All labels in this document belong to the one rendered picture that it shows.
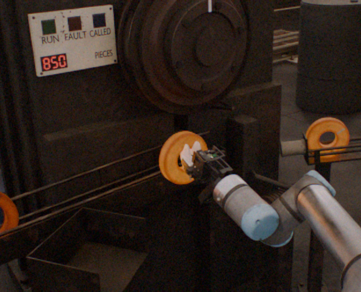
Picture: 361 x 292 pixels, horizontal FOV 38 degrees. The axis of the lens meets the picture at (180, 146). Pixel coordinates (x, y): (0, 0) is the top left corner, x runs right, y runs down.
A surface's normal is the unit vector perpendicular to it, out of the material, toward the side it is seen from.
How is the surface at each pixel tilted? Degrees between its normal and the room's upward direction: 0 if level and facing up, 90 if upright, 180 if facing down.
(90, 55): 90
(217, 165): 90
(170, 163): 89
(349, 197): 0
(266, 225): 102
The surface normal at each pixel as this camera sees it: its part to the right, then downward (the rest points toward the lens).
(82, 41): 0.55, 0.30
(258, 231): 0.48, 0.50
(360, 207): -0.04, -0.92
